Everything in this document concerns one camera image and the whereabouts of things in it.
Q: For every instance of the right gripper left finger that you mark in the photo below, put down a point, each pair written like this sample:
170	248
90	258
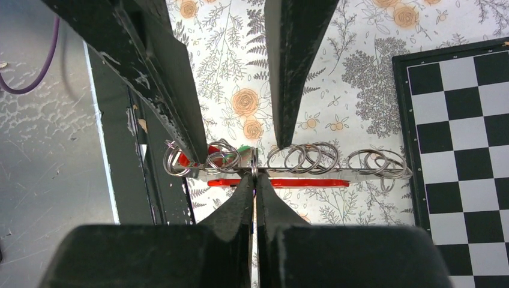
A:
212	253

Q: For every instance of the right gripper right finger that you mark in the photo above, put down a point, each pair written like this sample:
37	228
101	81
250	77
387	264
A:
294	253

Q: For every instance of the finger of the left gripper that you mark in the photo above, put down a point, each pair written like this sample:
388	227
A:
294	32
136	40

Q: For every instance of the green key tag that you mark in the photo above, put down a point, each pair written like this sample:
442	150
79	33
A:
244	153

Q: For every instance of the black white checkerboard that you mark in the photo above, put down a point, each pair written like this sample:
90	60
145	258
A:
453	106

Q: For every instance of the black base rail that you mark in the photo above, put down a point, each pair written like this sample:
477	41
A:
133	143

